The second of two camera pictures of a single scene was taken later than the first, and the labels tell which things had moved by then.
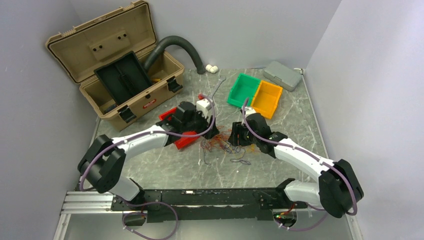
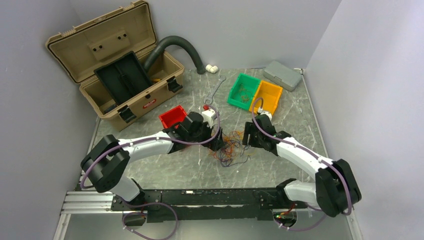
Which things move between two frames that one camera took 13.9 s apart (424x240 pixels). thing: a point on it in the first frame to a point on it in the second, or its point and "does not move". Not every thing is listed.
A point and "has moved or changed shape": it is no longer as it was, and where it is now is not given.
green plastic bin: x=245 y=86 does not move
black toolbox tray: x=124 y=76 does not move
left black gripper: x=205 y=126 to x=214 y=143
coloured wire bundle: x=219 y=140 has moved or changed shape
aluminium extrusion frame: x=83 y=202 does not move
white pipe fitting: x=211 y=69 does not move
